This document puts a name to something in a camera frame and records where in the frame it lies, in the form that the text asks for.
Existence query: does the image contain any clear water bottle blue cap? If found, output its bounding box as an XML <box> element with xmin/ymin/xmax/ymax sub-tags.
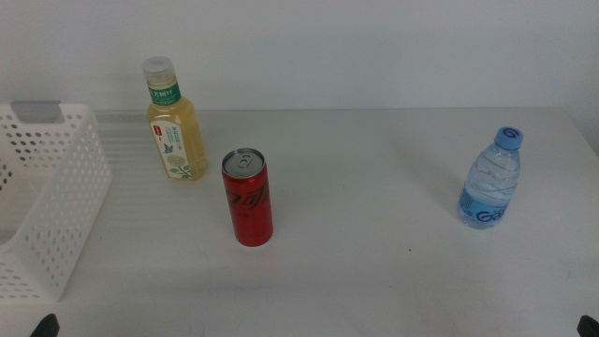
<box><xmin>457</xmin><ymin>125</ymin><xmax>525</xmax><ymax>231</ymax></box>

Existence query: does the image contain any yellow tea bottle green label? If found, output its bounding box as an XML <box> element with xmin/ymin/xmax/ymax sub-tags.
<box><xmin>141</xmin><ymin>55</ymin><xmax>209</xmax><ymax>183</ymax></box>

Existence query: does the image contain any red cola can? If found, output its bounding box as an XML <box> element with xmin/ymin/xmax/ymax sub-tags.
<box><xmin>221</xmin><ymin>147</ymin><xmax>274</xmax><ymax>248</ymax></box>

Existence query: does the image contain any white perforated plastic basket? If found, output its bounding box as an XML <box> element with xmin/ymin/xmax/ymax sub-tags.
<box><xmin>0</xmin><ymin>100</ymin><xmax>114</xmax><ymax>304</ymax></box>

